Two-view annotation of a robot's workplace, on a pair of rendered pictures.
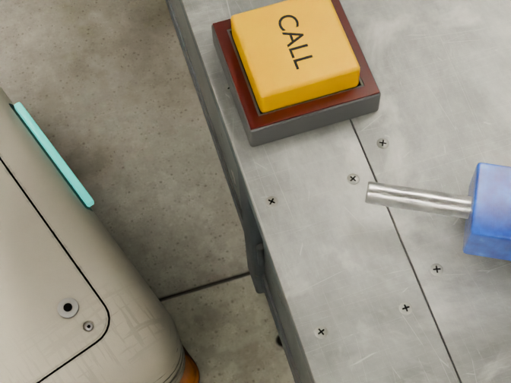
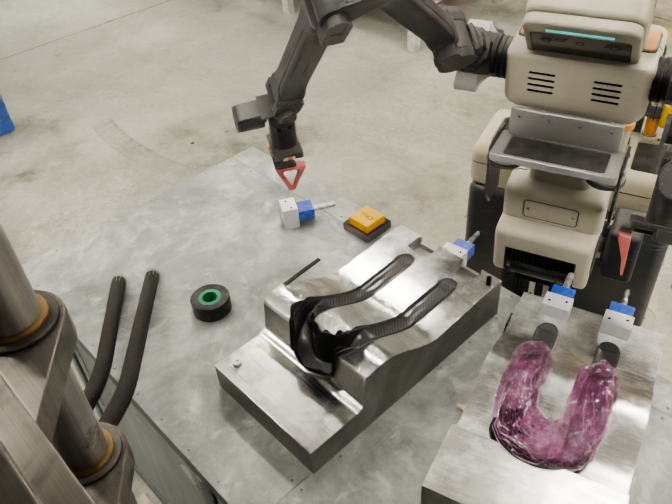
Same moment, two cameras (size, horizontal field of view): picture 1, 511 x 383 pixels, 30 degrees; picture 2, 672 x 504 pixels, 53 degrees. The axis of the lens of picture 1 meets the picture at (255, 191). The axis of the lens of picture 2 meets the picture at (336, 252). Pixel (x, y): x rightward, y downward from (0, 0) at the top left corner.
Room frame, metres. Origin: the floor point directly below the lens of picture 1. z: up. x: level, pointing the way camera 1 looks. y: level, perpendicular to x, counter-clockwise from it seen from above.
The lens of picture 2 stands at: (1.38, -0.66, 1.78)
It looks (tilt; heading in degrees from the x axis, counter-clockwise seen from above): 40 degrees down; 153
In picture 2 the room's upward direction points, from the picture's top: 5 degrees counter-clockwise
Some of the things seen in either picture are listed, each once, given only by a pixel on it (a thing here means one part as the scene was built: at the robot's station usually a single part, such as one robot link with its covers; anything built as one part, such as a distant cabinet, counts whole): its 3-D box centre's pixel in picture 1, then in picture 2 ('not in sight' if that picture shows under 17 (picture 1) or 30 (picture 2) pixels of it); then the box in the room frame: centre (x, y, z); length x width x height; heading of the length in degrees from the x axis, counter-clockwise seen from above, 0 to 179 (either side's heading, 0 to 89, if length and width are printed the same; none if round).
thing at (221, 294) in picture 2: not in sight; (211, 302); (0.37, -0.44, 0.82); 0.08 x 0.08 x 0.04
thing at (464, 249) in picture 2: not in sight; (463, 248); (0.53, 0.09, 0.83); 0.13 x 0.05 x 0.05; 112
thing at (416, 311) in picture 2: not in sight; (372, 304); (0.64, -0.21, 0.92); 0.35 x 0.16 x 0.09; 104
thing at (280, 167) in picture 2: not in sight; (289, 169); (0.22, -0.17, 0.97); 0.07 x 0.07 x 0.09; 75
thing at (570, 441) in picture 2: not in sight; (556, 392); (0.95, -0.06, 0.90); 0.26 x 0.18 x 0.08; 121
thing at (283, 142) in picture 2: not in sight; (283, 135); (0.20, -0.16, 1.04); 0.10 x 0.07 x 0.07; 165
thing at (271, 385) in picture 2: not in sight; (362, 324); (0.63, -0.23, 0.87); 0.50 x 0.26 x 0.14; 104
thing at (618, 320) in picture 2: not in sight; (620, 312); (0.86, 0.19, 0.86); 0.13 x 0.05 x 0.05; 121
